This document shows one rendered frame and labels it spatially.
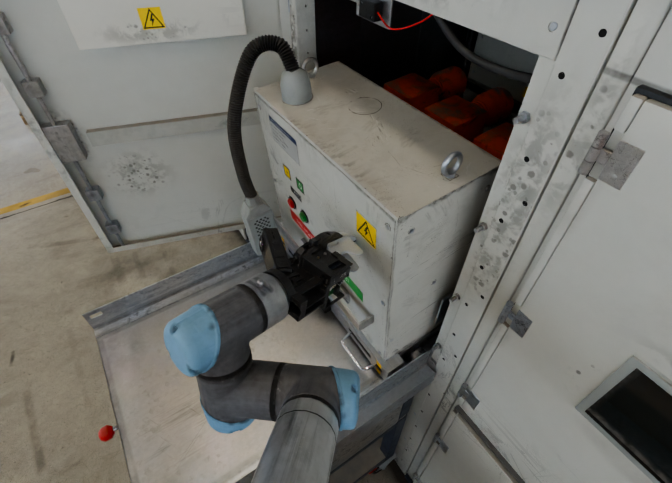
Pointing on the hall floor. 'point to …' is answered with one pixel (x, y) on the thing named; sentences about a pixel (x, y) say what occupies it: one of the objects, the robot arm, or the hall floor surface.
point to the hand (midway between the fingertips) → (347, 239)
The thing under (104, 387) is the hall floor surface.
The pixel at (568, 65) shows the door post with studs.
